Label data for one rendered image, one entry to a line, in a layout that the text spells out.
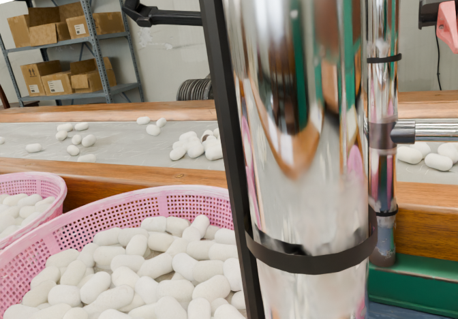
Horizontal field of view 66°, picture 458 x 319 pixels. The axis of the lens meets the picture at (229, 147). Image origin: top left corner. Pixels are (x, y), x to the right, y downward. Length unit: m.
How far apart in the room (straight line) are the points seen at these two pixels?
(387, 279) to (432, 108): 0.40
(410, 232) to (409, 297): 0.06
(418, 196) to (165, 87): 2.93
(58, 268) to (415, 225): 0.34
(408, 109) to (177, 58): 2.53
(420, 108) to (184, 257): 0.51
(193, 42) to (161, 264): 2.70
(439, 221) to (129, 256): 0.29
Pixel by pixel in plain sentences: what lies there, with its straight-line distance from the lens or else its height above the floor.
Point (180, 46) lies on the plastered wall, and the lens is 3.05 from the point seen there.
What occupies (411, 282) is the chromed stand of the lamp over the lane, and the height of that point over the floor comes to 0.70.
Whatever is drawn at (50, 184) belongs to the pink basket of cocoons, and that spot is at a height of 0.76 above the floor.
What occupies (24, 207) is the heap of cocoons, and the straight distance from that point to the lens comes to 0.57.
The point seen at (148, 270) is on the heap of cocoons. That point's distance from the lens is 0.35.
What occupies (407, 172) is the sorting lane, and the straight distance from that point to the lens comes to 0.49.
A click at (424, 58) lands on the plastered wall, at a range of 2.61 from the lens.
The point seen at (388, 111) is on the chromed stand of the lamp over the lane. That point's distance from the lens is 0.30.
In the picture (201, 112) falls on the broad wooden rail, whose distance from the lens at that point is 0.83.
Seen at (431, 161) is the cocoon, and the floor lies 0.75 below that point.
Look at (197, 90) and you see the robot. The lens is 1.05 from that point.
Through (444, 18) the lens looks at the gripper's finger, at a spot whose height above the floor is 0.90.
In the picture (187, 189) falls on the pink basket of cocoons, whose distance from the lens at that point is 0.42.
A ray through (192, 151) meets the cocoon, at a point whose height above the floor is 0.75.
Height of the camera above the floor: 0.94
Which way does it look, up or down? 19 degrees down
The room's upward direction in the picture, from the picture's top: 8 degrees counter-clockwise
